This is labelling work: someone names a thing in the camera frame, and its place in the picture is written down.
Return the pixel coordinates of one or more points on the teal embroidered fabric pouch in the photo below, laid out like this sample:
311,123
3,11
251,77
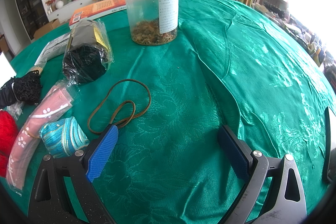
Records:
63,137

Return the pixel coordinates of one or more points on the red flower vase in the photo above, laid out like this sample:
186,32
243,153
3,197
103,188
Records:
51,4

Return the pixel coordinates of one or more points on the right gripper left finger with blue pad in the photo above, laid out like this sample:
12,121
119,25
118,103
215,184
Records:
50,201

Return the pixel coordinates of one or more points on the grey printed plastic packet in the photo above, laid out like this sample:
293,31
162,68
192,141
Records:
53,49

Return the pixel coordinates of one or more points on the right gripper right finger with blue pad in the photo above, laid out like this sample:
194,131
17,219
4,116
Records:
285,200

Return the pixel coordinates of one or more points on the white storage box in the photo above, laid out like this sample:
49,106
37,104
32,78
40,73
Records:
6,70

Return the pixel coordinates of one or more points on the orange book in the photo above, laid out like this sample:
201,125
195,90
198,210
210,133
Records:
96,10

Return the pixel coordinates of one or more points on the black lace fabric bundle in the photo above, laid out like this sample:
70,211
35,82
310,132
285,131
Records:
25,89

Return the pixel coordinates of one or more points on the black yarn in plastic bag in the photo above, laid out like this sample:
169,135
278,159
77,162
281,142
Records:
88,53

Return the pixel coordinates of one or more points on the pink floral cloth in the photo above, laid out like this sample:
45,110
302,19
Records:
57,101

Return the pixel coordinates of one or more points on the red yarn ball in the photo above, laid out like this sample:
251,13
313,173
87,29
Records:
8,134

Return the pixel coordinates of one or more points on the cardboard box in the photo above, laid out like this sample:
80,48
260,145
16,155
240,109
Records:
46,28

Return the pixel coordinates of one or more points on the white tv cabinet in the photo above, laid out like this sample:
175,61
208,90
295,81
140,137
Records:
64,13

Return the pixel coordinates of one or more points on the clear jar black lid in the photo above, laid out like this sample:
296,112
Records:
153,22

